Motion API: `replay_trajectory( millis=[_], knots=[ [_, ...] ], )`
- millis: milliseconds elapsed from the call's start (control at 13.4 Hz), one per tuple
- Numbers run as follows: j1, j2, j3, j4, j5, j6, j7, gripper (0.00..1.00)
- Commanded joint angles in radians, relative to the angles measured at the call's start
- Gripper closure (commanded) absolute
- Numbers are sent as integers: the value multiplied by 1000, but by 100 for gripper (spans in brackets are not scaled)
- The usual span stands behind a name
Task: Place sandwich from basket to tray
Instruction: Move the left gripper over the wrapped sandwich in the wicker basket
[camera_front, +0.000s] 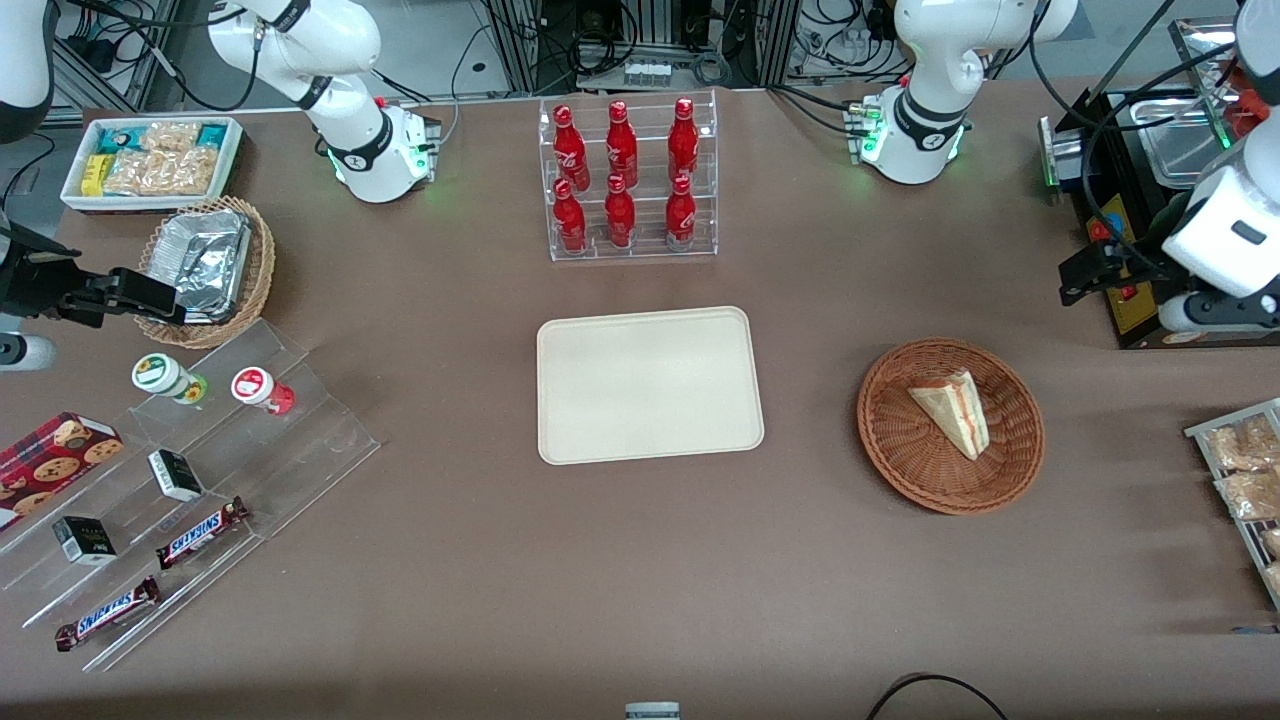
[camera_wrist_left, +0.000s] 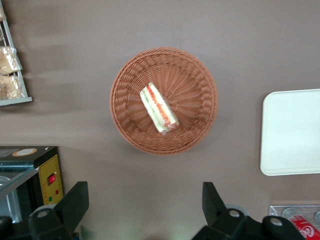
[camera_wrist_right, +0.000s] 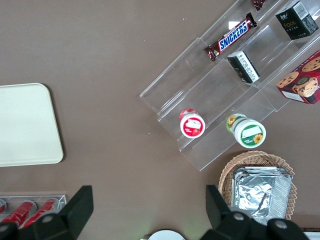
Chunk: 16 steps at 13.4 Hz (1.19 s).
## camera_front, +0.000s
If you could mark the large clear nut bag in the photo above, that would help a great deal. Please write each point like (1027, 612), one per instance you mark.
(160, 172)

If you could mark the white power strip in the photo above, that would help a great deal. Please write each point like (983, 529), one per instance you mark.
(647, 73)

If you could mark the clear acrylic stepped shelf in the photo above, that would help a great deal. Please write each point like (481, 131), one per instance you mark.
(300, 450)

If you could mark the beige plastic tray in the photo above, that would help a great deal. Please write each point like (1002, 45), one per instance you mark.
(650, 385)

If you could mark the small tan wicker basket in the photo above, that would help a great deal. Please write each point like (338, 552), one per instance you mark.
(262, 265)

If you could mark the clear bag of snacks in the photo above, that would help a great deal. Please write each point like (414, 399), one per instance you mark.
(1250, 495)
(1240, 445)
(1272, 543)
(1274, 580)

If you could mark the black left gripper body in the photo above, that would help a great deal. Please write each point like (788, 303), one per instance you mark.
(1137, 258)

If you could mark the green lidded cup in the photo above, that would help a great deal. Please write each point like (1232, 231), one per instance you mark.
(158, 373)

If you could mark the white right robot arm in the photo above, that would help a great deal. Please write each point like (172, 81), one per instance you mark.
(330, 50)

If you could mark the snickers chocolate bar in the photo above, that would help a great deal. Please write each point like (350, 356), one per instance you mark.
(200, 533)
(105, 613)

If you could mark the white plastic snack bin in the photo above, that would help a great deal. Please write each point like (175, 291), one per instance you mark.
(72, 190)

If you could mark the black food warmer machine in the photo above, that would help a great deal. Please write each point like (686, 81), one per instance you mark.
(1140, 312)

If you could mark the large brown wicker basket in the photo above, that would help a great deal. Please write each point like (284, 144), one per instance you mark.
(900, 450)

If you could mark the small clear nut bag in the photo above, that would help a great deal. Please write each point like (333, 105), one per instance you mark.
(170, 136)

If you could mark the clear acrylic bottle rack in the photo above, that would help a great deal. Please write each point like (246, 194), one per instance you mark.
(650, 250)

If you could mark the yellow snack pack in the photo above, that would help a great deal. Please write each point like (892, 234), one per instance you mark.
(94, 175)

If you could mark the red sausage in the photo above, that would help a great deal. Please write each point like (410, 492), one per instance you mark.
(1250, 112)

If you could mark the teal snack pack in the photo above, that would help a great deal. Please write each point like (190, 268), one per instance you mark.
(120, 140)
(212, 135)

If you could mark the small black box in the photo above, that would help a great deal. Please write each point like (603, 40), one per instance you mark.
(176, 475)
(84, 541)

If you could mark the red cola bottle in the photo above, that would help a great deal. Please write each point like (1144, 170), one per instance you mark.
(570, 150)
(680, 215)
(683, 145)
(620, 218)
(621, 148)
(570, 222)

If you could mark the steel warmer pan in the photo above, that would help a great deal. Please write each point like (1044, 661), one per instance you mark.
(1180, 150)

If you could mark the small grey device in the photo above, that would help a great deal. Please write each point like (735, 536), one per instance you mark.
(652, 712)

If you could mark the stacked aluminium foil trays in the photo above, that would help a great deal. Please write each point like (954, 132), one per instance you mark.
(205, 255)

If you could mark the triangular sandwich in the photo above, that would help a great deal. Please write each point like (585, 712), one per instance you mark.
(955, 412)

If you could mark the red lidded cup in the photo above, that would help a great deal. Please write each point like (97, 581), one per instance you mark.
(255, 386)

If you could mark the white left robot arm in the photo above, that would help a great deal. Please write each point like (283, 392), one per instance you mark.
(935, 60)

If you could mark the red cookie box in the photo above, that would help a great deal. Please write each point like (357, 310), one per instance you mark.
(50, 465)

